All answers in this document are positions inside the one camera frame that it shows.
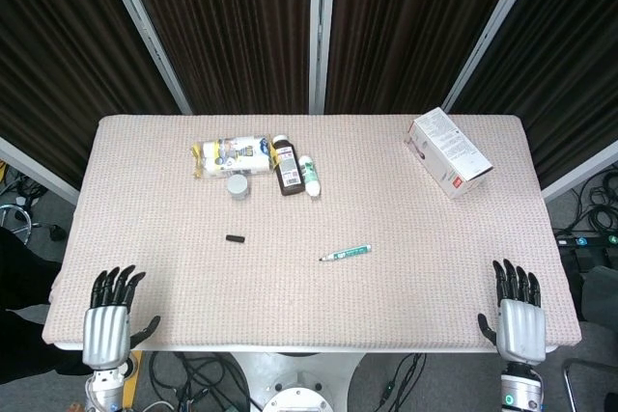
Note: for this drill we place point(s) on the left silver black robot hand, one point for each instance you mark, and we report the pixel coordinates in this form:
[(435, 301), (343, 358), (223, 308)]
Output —
[(105, 330)]

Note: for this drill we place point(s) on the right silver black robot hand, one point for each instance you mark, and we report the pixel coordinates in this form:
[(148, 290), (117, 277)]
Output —
[(521, 330)]

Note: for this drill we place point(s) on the small black cap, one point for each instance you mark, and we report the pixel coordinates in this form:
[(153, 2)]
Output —
[(235, 238)]

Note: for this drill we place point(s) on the green white marker pen body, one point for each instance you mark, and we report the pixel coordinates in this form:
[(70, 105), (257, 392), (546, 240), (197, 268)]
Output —
[(350, 252)]

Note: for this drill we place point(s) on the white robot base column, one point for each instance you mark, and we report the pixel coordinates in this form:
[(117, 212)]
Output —
[(294, 378)]

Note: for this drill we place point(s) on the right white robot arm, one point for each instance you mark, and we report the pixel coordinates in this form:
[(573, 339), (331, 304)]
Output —
[(520, 390)]

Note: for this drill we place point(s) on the black fabric heap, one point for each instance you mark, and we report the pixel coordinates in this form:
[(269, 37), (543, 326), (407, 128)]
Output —
[(24, 315)]

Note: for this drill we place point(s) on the black power strip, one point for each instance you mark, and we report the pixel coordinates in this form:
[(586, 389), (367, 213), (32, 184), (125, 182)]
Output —
[(586, 240)]

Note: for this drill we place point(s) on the chrome chair base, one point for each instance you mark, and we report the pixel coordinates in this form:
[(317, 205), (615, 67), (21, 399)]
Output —
[(21, 219)]

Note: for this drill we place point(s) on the white cardboard lamp box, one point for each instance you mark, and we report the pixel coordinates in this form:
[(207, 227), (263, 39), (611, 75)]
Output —
[(451, 151)]

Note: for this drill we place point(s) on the small white jar grey lid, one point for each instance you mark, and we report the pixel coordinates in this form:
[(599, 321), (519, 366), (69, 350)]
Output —
[(238, 187)]

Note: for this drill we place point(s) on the pink woven tablecloth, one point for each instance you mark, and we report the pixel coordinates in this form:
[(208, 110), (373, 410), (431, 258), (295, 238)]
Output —
[(309, 296)]

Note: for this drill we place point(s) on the plastic pack of white rolls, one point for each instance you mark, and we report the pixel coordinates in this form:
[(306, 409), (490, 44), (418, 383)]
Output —
[(232, 156)]

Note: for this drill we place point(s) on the brown medicine bottle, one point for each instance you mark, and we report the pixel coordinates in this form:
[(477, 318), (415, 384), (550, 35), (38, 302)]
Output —
[(288, 171)]

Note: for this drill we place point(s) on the white bottle green label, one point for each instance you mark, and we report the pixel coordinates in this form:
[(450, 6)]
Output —
[(310, 175)]

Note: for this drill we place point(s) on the dark pleated curtain panel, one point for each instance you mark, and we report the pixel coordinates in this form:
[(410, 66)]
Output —
[(232, 21), (570, 69), (410, 21), (58, 45)]

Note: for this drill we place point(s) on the chrome chair frame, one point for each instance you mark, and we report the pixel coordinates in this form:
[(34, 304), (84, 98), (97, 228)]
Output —
[(586, 383)]

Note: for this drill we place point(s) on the grey aluminium partition rail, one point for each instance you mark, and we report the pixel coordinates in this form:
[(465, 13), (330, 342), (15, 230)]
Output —
[(38, 171), (579, 173)]

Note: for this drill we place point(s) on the grey aluminium partition post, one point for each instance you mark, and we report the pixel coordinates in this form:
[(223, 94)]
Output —
[(492, 35), (145, 31), (321, 31)]

